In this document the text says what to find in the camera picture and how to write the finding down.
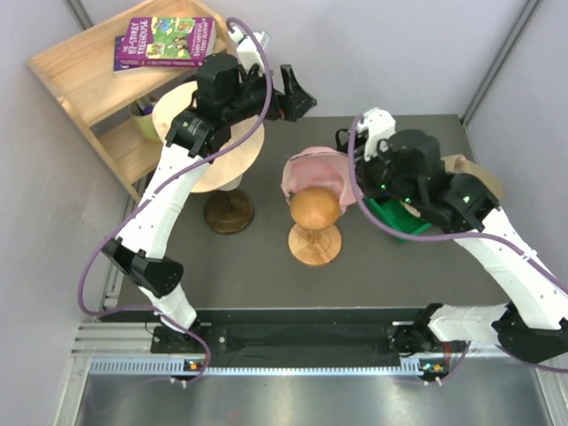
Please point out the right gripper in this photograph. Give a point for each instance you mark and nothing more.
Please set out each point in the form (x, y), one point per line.
(364, 166)

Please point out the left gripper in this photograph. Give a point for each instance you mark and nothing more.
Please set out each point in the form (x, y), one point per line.
(294, 102)

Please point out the pink baseball cap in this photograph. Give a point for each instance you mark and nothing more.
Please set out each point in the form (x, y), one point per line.
(318, 166)

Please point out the tan baseball cap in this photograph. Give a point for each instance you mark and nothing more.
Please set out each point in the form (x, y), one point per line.
(475, 173)

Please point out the cream bucket hat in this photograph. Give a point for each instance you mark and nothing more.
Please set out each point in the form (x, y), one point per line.
(224, 169)

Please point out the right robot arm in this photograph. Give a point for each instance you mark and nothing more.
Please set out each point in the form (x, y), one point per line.
(532, 324)

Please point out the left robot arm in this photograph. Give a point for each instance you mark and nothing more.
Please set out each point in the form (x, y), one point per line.
(225, 95)

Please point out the green plastic tray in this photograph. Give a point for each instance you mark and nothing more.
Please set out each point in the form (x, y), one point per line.
(394, 214)

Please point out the black cap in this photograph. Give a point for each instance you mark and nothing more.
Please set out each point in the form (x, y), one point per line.
(342, 139)

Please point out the round wooden hat stand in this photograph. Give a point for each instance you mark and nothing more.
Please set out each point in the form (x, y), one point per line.
(314, 239)

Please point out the purple treehouse book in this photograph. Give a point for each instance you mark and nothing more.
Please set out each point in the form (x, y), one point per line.
(167, 42)

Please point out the cream mannequin head stand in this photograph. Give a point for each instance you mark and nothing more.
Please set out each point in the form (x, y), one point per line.
(229, 210)

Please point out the green pen cup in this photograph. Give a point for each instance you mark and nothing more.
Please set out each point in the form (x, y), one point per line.
(140, 111)

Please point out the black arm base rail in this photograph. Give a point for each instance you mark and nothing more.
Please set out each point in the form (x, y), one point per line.
(303, 338)

